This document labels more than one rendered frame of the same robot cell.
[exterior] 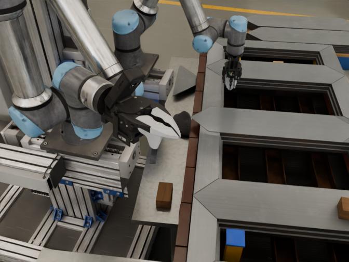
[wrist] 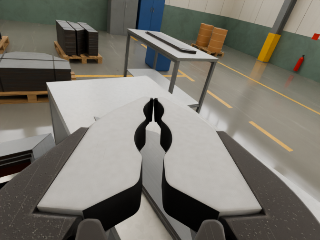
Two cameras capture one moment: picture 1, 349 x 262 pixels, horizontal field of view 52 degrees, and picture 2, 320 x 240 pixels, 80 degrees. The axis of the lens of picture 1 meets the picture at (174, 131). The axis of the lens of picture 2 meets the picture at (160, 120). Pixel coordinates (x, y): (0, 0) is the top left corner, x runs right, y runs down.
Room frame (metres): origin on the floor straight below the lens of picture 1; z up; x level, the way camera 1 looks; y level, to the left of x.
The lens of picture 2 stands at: (0.59, 0.08, 1.51)
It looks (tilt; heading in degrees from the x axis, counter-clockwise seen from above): 32 degrees down; 221
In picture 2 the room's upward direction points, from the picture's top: 12 degrees clockwise
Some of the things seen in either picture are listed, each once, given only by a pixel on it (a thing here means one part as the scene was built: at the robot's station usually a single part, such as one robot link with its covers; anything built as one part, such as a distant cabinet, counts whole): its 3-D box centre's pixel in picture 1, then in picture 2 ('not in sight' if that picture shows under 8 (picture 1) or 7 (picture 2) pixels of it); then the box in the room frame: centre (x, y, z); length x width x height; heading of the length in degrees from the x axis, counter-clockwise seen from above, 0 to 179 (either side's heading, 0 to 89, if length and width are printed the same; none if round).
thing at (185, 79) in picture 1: (186, 80); not in sight; (1.82, -0.07, 0.70); 0.39 x 0.12 x 0.04; 173
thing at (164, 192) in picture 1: (164, 195); not in sight; (0.95, 0.04, 0.71); 0.10 x 0.06 x 0.05; 174
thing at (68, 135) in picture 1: (79, 120); not in sight; (0.98, 0.34, 1.09); 0.15 x 0.15 x 0.10
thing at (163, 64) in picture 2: not in sight; (158, 55); (-2.85, -3.46, 0.29); 0.61 x 0.43 x 0.57; 74
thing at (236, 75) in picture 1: (233, 64); not in sight; (1.39, -0.26, 1.07); 0.09 x 0.08 x 0.12; 173
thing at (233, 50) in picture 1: (236, 47); not in sight; (1.40, -0.27, 1.15); 0.08 x 0.08 x 0.05
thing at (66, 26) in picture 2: not in sight; (76, 40); (-1.28, -4.60, 0.32); 1.20 x 0.80 x 0.65; 81
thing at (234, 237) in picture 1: (235, 238); not in sight; (0.63, -0.20, 0.88); 0.06 x 0.06 x 0.02; 83
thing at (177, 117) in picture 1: (182, 122); not in sight; (1.42, -0.04, 0.70); 0.20 x 0.10 x 0.03; 1
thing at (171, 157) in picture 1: (174, 121); not in sight; (1.47, 0.00, 0.67); 1.30 x 0.20 x 0.03; 173
